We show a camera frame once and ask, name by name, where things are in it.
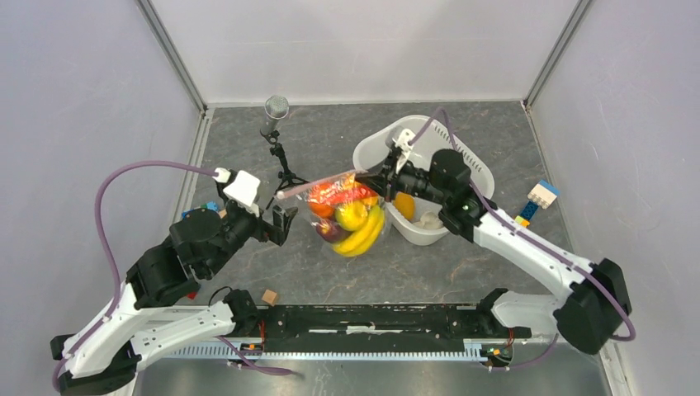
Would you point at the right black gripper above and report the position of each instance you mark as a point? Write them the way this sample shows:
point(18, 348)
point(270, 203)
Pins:
point(385, 184)

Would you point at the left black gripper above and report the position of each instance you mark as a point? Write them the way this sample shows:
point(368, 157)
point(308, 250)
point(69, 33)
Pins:
point(278, 230)

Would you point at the orange yellow bell pepper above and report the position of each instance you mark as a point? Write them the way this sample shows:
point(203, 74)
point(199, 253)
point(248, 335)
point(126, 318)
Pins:
point(370, 201)

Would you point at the clear zip top bag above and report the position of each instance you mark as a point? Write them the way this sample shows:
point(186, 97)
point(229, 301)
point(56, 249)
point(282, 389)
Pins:
point(300, 195)

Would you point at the red toy chili pepper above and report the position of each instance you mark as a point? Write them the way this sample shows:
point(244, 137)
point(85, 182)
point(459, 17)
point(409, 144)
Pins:
point(346, 194)

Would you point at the dark red toy fruit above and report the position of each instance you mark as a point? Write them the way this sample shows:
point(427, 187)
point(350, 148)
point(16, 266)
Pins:
point(330, 231)

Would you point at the orange toy pumpkin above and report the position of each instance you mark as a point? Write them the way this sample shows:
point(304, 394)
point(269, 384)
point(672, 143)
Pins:
point(319, 202)

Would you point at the yellow toy bananas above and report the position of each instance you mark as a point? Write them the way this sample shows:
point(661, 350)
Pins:
point(360, 241)

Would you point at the white plastic basin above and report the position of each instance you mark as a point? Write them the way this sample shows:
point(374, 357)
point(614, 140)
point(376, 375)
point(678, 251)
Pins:
point(422, 229)

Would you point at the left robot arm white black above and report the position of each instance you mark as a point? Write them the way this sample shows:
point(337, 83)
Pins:
point(106, 355)

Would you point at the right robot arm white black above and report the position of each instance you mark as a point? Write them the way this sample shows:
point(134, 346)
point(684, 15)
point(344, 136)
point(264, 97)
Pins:
point(587, 303)

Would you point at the orange toy fruit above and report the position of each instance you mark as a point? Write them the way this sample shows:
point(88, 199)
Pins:
point(405, 204)

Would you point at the white toy mushroom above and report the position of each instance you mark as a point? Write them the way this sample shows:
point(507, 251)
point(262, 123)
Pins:
point(429, 221)

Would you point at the small wooden cube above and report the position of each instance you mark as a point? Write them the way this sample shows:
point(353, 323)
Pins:
point(270, 297)

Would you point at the blue green toy block stack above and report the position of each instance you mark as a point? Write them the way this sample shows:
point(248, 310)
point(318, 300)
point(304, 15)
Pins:
point(211, 205)

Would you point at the silver microphone on tripod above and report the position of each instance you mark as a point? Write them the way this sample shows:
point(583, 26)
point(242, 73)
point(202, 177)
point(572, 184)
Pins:
point(277, 108)

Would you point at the white blue yellow block stack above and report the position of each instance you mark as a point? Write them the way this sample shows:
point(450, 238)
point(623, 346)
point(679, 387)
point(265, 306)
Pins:
point(541, 196)

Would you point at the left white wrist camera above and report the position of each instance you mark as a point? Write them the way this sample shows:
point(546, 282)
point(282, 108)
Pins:
point(238, 186)

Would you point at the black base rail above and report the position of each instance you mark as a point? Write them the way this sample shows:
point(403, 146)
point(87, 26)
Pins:
point(372, 328)

